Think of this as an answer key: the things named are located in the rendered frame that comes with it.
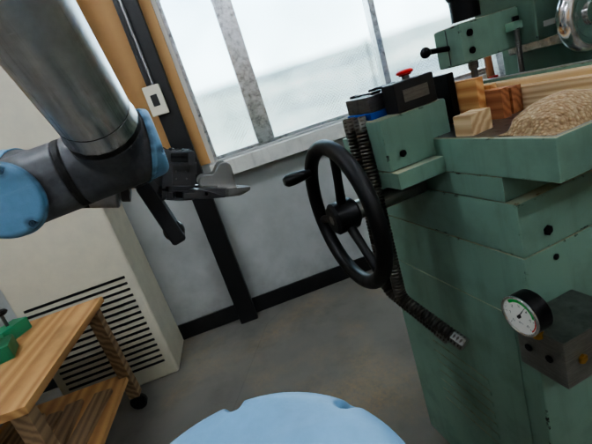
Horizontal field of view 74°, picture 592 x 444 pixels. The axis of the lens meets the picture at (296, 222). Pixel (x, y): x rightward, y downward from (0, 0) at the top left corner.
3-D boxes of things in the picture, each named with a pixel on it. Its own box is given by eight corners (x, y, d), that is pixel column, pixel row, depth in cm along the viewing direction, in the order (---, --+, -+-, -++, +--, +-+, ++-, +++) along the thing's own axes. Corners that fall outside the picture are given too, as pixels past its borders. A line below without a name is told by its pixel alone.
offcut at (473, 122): (493, 127, 63) (490, 107, 62) (473, 136, 61) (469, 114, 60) (475, 129, 66) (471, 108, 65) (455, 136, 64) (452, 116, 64)
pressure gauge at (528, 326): (505, 336, 60) (497, 290, 58) (524, 325, 61) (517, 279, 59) (542, 357, 55) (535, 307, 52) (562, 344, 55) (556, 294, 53)
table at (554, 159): (315, 173, 103) (308, 151, 101) (412, 136, 110) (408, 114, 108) (504, 211, 47) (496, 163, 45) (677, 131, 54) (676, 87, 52)
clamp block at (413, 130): (352, 167, 81) (341, 124, 78) (407, 146, 84) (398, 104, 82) (392, 173, 67) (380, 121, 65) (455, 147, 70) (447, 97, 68)
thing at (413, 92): (348, 122, 77) (341, 94, 76) (395, 106, 80) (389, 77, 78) (384, 119, 65) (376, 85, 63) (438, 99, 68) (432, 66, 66)
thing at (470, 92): (425, 125, 84) (417, 89, 81) (431, 123, 84) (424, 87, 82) (482, 122, 69) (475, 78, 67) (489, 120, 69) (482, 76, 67)
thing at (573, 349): (520, 362, 64) (513, 320, 62) (575, 329, 67) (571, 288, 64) (570, 393, 56) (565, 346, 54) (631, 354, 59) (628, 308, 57)
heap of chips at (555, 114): (496, 136, 57) (492, 110, 56) (568, 107, 60) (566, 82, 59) (554, 135, 48) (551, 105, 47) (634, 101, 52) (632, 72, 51)
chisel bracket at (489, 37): (440, 78, 78) (432, 33, 76) (496, 59, 82) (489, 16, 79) (467, 72, 71) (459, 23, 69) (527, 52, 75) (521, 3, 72)
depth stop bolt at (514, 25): (511, 74, 75) (503, 19, 72) (519, 71, 75) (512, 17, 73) (520, 72, 73) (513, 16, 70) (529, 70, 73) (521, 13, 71)
